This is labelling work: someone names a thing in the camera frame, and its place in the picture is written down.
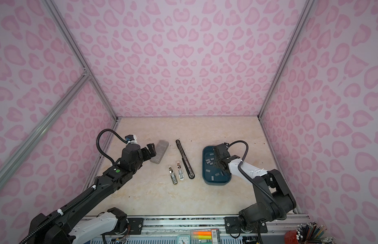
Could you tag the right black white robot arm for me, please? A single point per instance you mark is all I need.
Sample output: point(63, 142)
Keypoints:
point(274, 199)

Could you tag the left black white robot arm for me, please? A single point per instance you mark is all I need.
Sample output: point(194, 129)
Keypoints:
point(62, 226)

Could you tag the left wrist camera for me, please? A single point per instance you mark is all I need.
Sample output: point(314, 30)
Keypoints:
point(131, 139)

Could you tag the grey stone block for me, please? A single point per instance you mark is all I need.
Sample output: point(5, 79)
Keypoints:
point(160, 149)

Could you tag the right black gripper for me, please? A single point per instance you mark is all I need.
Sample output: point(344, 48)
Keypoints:
point(217, 158)

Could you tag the small teal clock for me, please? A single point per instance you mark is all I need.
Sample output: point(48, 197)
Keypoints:
point(184, 239)

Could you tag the olive white stapler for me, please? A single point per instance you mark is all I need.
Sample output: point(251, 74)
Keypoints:
point(173, 176)

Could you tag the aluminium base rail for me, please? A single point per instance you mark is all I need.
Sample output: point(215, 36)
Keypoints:
point(166, 229)

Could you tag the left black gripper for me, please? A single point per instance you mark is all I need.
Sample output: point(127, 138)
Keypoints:
point(152, 150)

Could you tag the highlighter marker box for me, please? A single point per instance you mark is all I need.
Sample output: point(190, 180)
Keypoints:
point(206, 236)

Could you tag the red pen holder with pens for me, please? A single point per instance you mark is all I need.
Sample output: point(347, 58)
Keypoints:
point(308, 233)

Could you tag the pink white stapler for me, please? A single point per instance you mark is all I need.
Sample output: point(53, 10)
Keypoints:
point(180, 171)

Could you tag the teal plastic tray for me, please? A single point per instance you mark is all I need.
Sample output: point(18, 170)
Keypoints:
point(212, 175)

